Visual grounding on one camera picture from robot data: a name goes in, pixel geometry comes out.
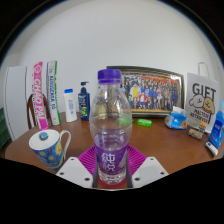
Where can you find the small brown patterned box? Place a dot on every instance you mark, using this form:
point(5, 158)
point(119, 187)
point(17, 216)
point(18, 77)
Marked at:
point(195, 133)

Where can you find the dark blue pump bottle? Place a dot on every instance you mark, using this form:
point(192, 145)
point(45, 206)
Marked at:
point(84, 105)

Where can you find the flat round red coaster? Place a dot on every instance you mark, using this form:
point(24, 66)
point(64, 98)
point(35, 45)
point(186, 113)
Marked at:
point(112, 185)

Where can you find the white refrigerator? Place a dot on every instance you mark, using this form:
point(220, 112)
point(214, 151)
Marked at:
point(15, 100)

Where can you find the blue tissue pack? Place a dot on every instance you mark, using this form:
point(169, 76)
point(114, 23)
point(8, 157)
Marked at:
point(176, 120)

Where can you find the blue detergent bottle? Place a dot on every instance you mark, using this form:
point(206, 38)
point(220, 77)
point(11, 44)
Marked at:
point(218, 128)

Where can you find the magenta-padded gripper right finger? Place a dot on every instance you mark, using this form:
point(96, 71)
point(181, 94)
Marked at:
point(150, 170)

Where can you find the small green box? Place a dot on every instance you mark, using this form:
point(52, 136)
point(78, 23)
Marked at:
point(144, 122)

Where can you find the colourful puzzle cube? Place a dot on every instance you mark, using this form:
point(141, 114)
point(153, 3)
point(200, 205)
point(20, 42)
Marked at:
point(202, 126)

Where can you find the white blue-patterned mug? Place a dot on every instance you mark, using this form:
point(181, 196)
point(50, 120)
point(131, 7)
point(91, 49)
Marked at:
point(46, 151)

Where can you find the dark wooden chair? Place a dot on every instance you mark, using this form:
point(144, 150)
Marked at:
point(30, 110)

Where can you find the clear purple-label water bottle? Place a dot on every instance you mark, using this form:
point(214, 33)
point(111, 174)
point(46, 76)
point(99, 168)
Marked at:
point(110, 133)

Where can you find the framed group photo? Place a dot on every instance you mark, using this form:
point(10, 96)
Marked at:
point(153, 91)

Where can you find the white printed paper bag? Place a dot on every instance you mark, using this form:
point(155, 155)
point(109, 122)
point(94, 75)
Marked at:
point(201, 100)

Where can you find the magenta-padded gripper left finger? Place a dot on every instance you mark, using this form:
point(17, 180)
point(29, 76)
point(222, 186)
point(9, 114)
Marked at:
point(75, 170)

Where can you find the white bottle with blue cap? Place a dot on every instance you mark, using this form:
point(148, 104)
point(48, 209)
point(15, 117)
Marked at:
point(70, 106)

